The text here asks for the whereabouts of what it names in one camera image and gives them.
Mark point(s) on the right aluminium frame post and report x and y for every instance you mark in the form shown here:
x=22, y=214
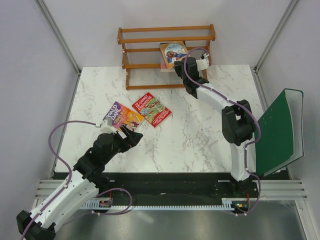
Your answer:
x=276, y=33

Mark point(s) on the green lever arch file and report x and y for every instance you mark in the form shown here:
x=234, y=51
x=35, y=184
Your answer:
x=281, y=125

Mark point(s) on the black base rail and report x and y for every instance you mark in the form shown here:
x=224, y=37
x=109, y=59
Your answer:
x=189, y=188

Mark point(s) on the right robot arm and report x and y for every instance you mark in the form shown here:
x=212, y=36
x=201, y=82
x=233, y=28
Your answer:
x=237, y=121

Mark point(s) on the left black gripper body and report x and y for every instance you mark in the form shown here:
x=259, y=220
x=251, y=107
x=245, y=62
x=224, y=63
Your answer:
x=118, y=144

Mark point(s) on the wooden book rack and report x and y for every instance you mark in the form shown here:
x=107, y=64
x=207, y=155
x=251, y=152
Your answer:
x=141, y=48

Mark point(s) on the orange Charlie book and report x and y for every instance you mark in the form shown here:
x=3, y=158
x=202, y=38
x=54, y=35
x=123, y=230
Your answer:
x=172, y=52

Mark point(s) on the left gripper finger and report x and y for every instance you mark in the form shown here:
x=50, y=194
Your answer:
x=131, y=136
x=128, y=145

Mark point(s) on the aluminium front rail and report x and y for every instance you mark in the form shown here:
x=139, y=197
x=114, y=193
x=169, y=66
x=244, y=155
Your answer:
x=271, y=190

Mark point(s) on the white slotted cable duct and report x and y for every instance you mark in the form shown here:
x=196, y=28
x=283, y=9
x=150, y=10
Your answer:
x=99, y=205

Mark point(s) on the red Treehouse book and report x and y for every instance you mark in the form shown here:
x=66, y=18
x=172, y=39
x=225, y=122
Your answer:
x=152, y=109

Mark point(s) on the Roald Dahl yellow purple book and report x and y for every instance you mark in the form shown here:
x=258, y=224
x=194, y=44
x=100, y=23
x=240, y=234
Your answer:
x=122, y=115

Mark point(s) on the grey red curtain book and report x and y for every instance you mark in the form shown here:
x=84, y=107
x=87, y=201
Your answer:
x=163, y=66

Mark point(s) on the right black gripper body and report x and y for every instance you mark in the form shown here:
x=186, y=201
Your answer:
x=178, y=70

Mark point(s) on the Nineteen Eighty-Four blue book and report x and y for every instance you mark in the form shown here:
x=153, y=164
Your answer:
x=167, y=70

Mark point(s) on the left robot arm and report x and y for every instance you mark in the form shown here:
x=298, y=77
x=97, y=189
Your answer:
x=81, y=185

